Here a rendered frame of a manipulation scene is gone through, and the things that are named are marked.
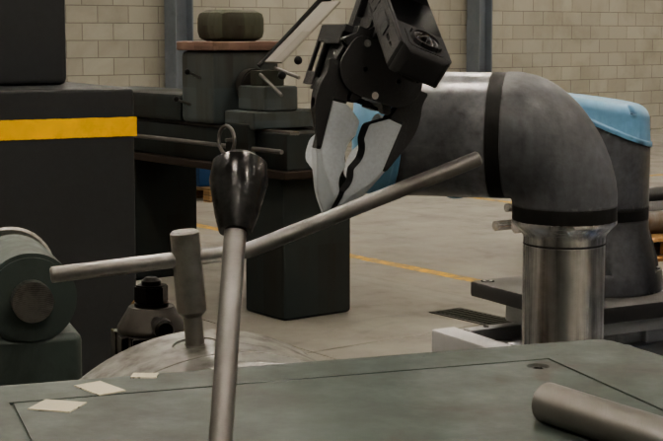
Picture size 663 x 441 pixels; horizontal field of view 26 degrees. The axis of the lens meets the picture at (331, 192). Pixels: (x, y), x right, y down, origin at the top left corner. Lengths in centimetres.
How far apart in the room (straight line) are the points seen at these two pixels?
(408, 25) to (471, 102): 20
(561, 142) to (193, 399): 54
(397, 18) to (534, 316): 35
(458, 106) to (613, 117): 43
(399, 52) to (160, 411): 38
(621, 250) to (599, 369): 78
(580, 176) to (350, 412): 53
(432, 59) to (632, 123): 66
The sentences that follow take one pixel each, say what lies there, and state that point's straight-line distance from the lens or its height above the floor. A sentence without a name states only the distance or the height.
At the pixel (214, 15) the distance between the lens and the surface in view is 784.
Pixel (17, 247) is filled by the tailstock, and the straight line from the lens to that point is 221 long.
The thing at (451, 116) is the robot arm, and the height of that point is 139.
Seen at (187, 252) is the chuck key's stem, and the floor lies 131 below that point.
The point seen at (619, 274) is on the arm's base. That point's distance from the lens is 170.
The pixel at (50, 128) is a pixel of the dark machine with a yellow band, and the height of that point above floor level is 109.
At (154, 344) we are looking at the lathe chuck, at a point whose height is 123.
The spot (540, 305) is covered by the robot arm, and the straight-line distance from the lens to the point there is 132.
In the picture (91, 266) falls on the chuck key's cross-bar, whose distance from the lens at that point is 106.
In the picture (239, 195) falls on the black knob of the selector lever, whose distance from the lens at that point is 76.
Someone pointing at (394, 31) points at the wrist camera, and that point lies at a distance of 109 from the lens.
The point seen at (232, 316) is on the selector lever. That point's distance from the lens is 74.
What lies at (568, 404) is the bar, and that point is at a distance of 77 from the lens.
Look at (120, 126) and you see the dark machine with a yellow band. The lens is 595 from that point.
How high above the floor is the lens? 147
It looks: 6 degrees down
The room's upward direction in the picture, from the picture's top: straight up
